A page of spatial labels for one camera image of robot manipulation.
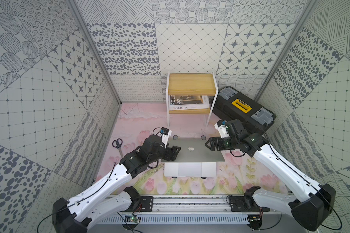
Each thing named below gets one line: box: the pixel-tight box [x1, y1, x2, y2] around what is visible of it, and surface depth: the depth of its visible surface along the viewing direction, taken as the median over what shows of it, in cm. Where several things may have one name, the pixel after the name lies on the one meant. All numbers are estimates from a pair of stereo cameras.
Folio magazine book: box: [168, 95, 210, 111], surface depth 96 cm
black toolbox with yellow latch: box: [211, 85, 277, 134], surface depth 97 cm
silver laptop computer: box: [160, 137, 226, 178], surface depth 85 cm
